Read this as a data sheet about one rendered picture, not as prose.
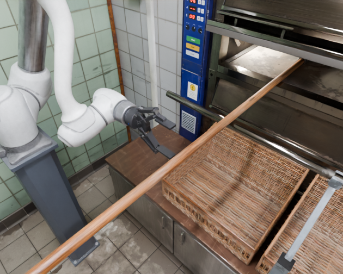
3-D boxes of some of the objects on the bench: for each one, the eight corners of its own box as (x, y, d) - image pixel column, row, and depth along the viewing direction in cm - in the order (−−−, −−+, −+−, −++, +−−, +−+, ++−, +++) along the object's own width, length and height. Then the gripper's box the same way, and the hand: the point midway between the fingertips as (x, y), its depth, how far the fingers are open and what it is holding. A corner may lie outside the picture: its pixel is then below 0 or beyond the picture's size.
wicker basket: (211, 151, 166) (216, 118, 147) (293, 200, 137) (312, 168, 118) (160, 195, 139) (158, 162, 121) (247, 268, 110) (263, 240, 92)
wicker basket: (298, 202, 136) (317, 169, 118) (426, 280, 107) (478, 253, 88) (251, 269, 110) (268, 241, 92) (404, 397, 81) (472, 393, 62)
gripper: (136, 83, 87) (181, 107, 76) (141, 136, 104) (179, 161, 93) (119, 91, 83) (164, 118, 72) (128, 144, 100) (165, 173, 89)
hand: (170, 141), depth 83 cm, fingers open, 13 cm apart
